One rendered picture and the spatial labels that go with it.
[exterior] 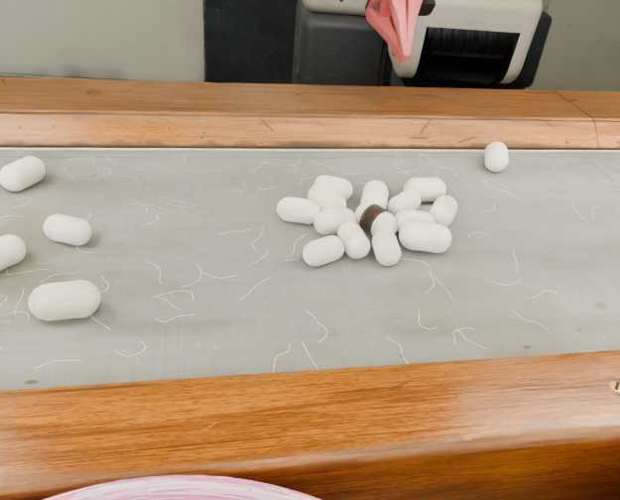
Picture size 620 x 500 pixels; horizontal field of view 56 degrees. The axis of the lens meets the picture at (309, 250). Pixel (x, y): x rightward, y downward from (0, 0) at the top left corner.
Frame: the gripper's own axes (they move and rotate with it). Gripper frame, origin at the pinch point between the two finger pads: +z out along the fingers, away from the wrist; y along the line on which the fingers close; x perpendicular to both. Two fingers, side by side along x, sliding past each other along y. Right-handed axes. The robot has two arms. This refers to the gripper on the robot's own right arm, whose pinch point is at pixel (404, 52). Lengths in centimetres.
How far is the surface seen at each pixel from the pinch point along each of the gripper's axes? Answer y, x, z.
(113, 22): -52, 162, -117
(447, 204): -1.0, -7.0, 17.8
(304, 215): -12.2, -6.5, 18.1
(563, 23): 130, 144, -109
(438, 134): 3.8, 3.2, 7.0
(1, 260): -31.8, -9.9, 21.5
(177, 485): -20.9, -22.8, 33.9
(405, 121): 0.4, 3.1, 5.7
